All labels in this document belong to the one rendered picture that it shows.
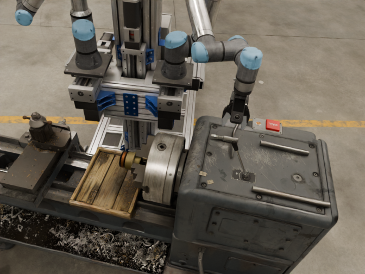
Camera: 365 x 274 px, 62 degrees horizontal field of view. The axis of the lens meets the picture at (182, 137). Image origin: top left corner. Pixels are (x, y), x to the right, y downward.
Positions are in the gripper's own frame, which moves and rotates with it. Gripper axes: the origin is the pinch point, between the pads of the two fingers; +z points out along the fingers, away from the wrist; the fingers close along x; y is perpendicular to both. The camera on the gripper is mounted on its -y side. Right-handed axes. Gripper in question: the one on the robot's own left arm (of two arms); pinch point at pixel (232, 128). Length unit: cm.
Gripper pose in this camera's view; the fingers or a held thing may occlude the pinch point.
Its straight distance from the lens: 131.5
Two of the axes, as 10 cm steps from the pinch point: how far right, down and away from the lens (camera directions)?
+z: -0.7, 6.8, 7.3
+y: 2.0, -7.1, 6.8
